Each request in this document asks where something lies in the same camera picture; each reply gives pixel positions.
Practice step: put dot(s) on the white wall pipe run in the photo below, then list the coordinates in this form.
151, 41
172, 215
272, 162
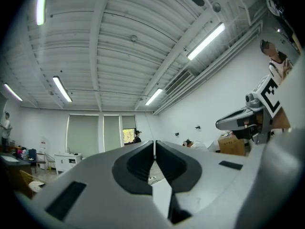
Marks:
214, 73

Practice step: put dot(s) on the short grey roller blind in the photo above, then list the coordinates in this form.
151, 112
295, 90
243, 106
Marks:
128, 121

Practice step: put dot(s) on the wide grey roller blind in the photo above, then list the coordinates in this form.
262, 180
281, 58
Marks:
83, 135

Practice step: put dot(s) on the window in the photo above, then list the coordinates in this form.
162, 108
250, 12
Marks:
128, 137

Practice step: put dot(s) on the metal frame chair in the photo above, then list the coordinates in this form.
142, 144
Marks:
45, 161

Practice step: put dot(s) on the round smoke detector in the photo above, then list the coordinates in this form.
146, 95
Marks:
134, 38

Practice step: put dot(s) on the closed cardboard box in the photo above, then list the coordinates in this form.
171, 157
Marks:
231, 147

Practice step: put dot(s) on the ceiling air vent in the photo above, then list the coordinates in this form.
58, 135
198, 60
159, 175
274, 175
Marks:
178, 82

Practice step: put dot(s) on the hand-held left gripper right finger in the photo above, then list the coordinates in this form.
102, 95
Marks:
209, 182

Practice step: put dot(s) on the long ceiling light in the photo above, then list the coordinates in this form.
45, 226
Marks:
41, 3
206, 41
62, 89
153, 96
13, 92

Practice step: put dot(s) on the white arched sign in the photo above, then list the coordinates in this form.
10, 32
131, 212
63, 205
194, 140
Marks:
43, 142

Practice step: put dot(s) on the brown wooden desk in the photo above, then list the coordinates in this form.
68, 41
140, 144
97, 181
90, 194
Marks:
14, 173

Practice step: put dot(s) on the person's right forearm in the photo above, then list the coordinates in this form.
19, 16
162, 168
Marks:
282, 118

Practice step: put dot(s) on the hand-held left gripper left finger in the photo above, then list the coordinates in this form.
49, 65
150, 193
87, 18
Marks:
95, 199

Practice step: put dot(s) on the narrow grey roller blind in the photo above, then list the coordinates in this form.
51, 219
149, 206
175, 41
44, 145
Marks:
111, 132

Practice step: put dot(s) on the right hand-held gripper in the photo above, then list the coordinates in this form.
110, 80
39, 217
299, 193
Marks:
268, 94

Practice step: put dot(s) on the white paper sheet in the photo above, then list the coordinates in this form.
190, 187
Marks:
9, 159

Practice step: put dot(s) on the pile of clothes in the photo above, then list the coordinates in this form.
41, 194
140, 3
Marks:
22, 151

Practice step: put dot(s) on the white vanity cabinet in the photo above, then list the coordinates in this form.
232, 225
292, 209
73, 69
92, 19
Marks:
68, 162

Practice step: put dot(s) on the dome ceiling camera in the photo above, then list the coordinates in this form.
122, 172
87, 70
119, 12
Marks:
216, 6

